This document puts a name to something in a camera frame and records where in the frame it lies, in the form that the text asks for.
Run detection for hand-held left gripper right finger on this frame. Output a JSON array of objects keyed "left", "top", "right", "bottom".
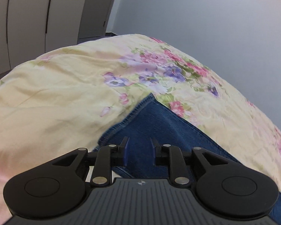
[{"left": 150, "top": 138, "right": 236, "bottom": 185}]

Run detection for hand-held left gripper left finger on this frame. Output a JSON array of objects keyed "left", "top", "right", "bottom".
[{"left": 46, "top": 136, "right": 130, "bottom": 188}]

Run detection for blue denim pants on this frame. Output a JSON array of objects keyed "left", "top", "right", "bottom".
[{"left": 94, "top": 92, "right": 281, "bottom": 225}]

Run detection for floral yellow blanket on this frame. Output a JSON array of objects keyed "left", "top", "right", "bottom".
[{"left": 0, "top": 34, "right": 281, "bottom": 198}]

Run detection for grey door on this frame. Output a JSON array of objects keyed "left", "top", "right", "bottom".
[{"left": 77, "top": 0, "right": 121, "bottom": 40}]

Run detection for beige wardrobe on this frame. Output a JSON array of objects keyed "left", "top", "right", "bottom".
[{"left": 0, "top": 0, "right": 89, "bottom": 79}]

